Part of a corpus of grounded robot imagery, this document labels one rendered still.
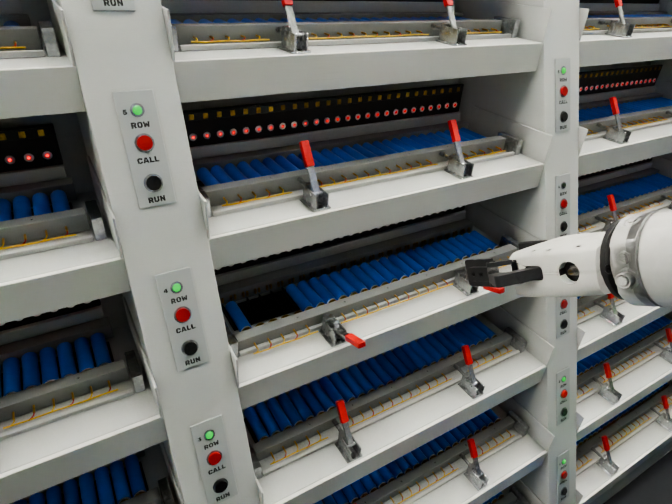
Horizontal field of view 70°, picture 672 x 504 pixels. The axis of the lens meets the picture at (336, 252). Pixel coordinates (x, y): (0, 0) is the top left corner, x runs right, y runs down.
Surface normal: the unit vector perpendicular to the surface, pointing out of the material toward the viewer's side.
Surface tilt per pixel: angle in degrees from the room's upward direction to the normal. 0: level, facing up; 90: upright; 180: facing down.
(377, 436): 20
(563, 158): 90
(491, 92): 90
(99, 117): 90
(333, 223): 110
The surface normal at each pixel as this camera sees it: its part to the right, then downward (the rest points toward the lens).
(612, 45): 0.51, 0.48
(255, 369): 0.06, -0.84
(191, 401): 0.50, 0.16
